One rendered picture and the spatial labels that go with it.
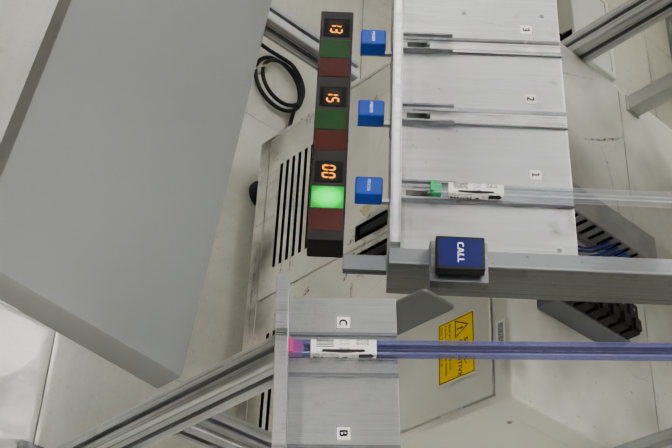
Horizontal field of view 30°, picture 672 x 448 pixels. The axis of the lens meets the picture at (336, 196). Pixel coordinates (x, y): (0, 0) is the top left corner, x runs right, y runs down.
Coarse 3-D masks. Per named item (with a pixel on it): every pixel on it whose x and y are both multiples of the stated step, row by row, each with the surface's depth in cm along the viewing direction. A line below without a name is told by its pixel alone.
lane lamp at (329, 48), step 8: (328, 40) 152; (336, 40) 152; (344, 40) 152; (328, 48) 151; (336, 48) 151; (344, 48) 151; (320, 56) 150; (328, 56) 150; (336, 56) 150; (344, 56) 150
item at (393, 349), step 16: (304, 352) 114; (384, 352) 114; (400, 352) 114; (416, 352) 114; (432, 352) 114; (448, 352) 114; (464, 352) 114; (480, 352) 114; (496, 352) 114; (512, 352) 114; (528, 352) 114; (544, 352) 114; (560, 352) 114; (576, 352) 114; (592, 352) 115; (608, 352) 115; (624, 352) 115; (640, 352) 115; (656, 352) 115
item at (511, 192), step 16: (432, 192) 136; (448, 192) 136; (512, 192) 136; (528, 192) 136; (544, 192) 137; (560, 192) 137; (576, 192) 137; (592, 192) 137; (608, 192) 137; (624, 192) 137; (640, 192) 137; (656, 192) 137
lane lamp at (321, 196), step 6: (312, 186) 139; (318, 186) 139; (324, 186) 139; (330, 186) 139; (312, 192) 139; (318, 192) 139; (324, 192) 139; (330, 192) 139; (336, 192) 139; (342, 192) 139; (312, 198) 138; (318, 198) 138; (324, 198) 138; (330, 198) 138; (336, 198) 138; (342, 198) 138; (312, 204) 138; (318, 204) 138; (324, 204) 138; (330, 204) 138; (336, 204) 138; (342, 204) 138
